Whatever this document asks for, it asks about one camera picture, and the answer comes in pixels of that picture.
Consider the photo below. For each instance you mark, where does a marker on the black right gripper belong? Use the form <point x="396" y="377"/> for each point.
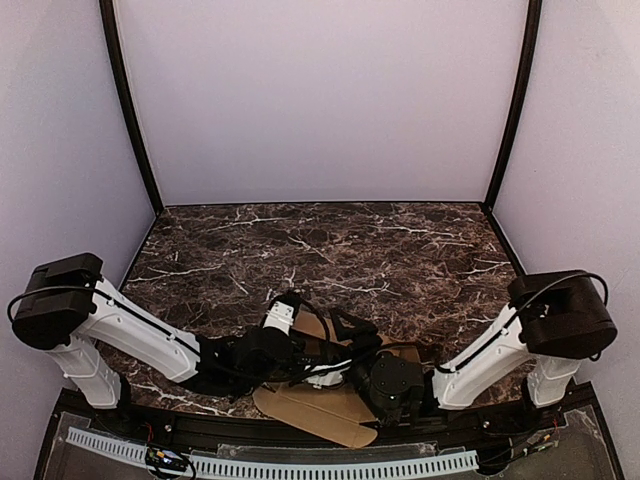
<point x="361" y="343"/>

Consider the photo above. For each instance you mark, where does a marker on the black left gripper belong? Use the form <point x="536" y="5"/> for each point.
<point x="310" y="361"/>

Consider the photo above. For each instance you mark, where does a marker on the brown cardboard box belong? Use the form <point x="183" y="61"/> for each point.
<point x="320" y="405"/>

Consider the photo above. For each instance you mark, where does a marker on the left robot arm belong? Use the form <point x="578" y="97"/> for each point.
<point x="68" y="305"/>

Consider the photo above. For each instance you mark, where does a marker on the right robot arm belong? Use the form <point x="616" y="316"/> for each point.
<point x="556" y="320"/>

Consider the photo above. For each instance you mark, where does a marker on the small circuit board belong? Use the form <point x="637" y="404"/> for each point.
<point x="160" y="458"/>

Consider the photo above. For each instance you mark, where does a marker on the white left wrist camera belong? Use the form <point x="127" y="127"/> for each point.
<point x="282" y="312"/>

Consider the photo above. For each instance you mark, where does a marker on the white slotted cable duct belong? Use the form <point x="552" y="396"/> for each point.
<point x="413" y="461"/>

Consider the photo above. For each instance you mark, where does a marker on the black front rail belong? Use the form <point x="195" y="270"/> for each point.
<point x="482" y="427"/>

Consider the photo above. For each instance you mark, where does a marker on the right black frame post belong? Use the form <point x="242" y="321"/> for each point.
<point x="525" y="63"/>

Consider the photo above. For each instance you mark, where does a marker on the black frame post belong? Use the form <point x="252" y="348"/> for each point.
<point x="525" y="63"/>
<point x="126" y="101"/>

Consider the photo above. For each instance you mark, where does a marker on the left black frame post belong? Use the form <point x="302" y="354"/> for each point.
<point x="126" y="101"/>

